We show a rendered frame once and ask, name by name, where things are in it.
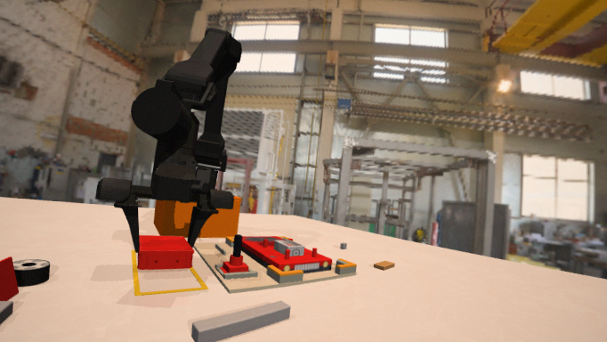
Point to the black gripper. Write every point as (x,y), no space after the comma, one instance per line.
(125,194)

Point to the grey rectangular bar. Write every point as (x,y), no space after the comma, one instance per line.
(233,324)

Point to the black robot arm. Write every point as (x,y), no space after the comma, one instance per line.
(164,112)

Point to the black toy tyre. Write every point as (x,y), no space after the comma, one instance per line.
(31,272)

